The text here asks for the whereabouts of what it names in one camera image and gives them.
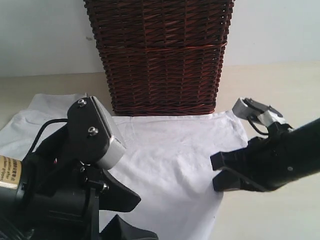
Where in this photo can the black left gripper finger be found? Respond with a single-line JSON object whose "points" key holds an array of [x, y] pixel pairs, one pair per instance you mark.
{"points": [[118, 229], [114, 196]]}

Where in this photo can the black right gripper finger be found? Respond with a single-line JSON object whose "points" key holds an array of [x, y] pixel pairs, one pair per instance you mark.
{"points": [[241, 179], [236, 160]]}

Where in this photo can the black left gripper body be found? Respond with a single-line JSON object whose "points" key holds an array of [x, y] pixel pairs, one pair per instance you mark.
{"points": [[60, 193]]}

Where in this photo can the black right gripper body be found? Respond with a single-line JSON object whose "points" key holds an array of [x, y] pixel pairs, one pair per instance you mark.
{"points": [[268, 164]]}

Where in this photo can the white t-shirt red lettering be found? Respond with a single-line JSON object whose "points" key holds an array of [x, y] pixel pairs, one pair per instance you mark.
{"points": [[166, 162]]}

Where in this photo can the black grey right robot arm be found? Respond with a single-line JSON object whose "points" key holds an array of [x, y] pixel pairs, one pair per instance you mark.
{"points": [[309, 148]]}

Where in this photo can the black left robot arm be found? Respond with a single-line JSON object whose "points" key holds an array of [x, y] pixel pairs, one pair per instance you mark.
{"points": [[10, 198]]}

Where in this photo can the dark brown wicker basket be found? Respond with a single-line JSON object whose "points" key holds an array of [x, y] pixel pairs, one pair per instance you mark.
{"points": [[161, 57]]}

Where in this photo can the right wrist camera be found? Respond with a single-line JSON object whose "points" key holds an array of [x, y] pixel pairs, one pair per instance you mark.
{"points": [[256, 112]]}

